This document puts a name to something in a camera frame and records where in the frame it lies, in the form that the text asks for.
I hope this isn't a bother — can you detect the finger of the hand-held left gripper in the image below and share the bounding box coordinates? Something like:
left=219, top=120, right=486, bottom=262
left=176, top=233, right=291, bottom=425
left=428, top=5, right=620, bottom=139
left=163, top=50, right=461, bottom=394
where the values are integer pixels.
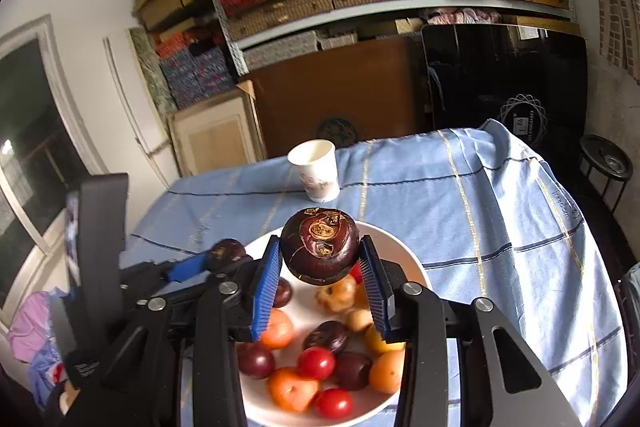
left=120, top=252, right=213, bottom=299

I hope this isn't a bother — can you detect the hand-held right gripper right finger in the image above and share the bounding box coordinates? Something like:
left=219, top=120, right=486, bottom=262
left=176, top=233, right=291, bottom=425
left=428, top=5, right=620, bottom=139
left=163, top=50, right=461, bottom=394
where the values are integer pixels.
left=359, top=234, right=583, bottom=427

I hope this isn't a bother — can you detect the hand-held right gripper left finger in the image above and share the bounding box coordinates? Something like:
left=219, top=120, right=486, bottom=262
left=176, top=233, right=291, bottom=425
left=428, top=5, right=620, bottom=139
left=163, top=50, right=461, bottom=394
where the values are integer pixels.
left=80, top=234, right=285, bottom=427

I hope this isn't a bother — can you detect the small tan longan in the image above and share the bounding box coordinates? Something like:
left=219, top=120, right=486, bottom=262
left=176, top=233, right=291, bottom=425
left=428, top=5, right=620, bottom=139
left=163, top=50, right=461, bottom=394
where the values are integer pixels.
left=346, top=308, right=375, bottom=334

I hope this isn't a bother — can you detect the white plate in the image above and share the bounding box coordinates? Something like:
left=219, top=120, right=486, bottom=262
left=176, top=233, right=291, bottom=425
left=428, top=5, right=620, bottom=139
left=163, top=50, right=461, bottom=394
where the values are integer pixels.
left=177, top=219, right=433, bottom=427

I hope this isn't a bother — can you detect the small yellow-orange citrus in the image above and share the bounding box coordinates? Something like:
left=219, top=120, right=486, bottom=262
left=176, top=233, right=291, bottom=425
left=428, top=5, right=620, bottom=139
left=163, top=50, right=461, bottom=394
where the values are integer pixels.
left=260, top=308, right=295, bottom=351
left=363, top=324, right=406, bottom=355

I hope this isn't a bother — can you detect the orange mandarin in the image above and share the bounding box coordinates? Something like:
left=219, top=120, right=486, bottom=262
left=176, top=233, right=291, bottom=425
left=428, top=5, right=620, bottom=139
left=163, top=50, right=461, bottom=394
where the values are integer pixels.
left=267, top=367, right=321, bottom=413
left=369, top=349, right=407, bottom=395

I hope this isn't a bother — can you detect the person's left hand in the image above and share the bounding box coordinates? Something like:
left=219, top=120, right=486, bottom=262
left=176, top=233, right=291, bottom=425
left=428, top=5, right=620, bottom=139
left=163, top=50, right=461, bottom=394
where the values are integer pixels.
left=50, top=379, right=88, bottom=415

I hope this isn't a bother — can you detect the purple cloth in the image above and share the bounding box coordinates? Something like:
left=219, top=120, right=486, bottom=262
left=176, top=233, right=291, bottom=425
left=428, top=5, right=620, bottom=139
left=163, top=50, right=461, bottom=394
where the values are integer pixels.
left=7, top=291, right=68, bottom=363

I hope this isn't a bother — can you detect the blue checked tablecloth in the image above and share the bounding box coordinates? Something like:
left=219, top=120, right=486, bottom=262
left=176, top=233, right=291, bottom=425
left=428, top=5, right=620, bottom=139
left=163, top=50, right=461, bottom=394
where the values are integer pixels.
left=127, top=118, right=628, bottom=427

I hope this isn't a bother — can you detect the white framed dark window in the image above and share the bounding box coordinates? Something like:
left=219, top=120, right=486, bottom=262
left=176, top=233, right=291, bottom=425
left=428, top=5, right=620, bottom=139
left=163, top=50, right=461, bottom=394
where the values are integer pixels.
left=0, top=16, right=108, bottom=308

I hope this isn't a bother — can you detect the white leaning plank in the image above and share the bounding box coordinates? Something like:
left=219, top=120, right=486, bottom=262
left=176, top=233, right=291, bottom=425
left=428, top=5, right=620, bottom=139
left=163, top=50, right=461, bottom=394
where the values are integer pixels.
left=102, top=37, right=181, bottom=180

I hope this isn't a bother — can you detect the white printed paper cup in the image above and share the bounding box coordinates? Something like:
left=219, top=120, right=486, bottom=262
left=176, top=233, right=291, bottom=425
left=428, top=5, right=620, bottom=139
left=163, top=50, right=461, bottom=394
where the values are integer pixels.
left=287, top=139, right=341, bottom=204

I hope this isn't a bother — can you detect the light wooden framed panel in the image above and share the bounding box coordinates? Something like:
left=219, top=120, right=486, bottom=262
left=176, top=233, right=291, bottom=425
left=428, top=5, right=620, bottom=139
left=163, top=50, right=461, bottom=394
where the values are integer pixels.
left=167, top=82, right=266, bottom=178

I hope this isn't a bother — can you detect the light blue cloth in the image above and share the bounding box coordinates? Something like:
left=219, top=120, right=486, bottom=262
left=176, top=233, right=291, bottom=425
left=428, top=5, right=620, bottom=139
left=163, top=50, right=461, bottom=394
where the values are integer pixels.
left=27, top=342, right=68, bottom=400

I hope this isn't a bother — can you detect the green patterned board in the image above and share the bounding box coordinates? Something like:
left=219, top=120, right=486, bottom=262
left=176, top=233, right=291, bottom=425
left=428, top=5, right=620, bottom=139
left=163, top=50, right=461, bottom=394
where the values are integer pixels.
left=129, top=27, right=173, bottom=112

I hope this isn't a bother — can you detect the stack of blue patterned boxes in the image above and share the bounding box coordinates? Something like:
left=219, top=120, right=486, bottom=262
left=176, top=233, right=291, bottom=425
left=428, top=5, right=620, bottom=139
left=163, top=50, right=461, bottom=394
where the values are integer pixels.
left=160, top=44, right=236, bottom=110

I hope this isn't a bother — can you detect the brown wooden board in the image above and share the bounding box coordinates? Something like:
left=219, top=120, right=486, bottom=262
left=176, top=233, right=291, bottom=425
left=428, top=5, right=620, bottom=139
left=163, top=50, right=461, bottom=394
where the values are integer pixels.
left=240, top=37, right=431, bottom=158

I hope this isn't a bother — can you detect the orange patterned box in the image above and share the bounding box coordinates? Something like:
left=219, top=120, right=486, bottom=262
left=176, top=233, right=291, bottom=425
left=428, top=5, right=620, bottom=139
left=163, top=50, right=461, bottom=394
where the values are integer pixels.
left=155, top=29, right=213, bottom=58

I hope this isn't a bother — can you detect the black glossy panel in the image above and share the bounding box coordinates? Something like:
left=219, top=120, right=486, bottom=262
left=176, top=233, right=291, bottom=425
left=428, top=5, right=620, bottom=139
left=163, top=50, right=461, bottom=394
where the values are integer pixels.
left=422, top=24, right=588, bottom=148

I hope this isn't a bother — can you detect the row of grey woven boxes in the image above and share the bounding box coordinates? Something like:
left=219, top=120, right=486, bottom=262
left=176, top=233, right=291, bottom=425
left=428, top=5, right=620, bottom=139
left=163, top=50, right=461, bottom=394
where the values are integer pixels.
left=242, top=29, right=358, bottom=70

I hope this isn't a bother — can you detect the black round stool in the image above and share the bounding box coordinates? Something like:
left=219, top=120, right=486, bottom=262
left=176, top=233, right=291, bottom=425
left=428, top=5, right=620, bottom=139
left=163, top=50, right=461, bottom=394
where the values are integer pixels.
left=579, top=134, right=635, bottom=214

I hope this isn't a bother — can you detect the pink floral cloth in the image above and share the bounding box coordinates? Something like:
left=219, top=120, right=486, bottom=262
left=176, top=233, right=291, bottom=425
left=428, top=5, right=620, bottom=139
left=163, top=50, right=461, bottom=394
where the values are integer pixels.
left=427, top=7, right=503, bottom=25

